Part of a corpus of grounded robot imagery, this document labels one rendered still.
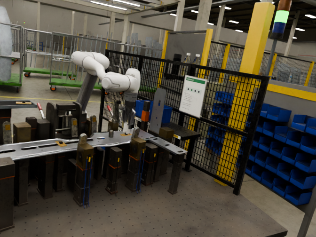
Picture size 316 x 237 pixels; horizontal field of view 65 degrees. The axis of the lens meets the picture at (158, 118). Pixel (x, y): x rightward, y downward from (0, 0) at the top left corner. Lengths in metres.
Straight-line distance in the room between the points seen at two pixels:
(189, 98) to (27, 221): 1.37
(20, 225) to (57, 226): 0.17
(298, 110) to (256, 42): 1.16
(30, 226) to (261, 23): 1.75
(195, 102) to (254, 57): 0.55
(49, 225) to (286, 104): 2.37
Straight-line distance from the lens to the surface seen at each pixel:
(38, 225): 1.43
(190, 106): 2.03
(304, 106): 2.75
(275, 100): 2.94
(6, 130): 1.56
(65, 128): 1.73
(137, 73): 1.64
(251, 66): 1.80
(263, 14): 1.84
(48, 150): 1.45
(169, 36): 4.42
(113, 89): 1.51
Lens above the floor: 1.58
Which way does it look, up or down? 14 degrees down
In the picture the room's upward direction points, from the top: 9 degrees clockwise
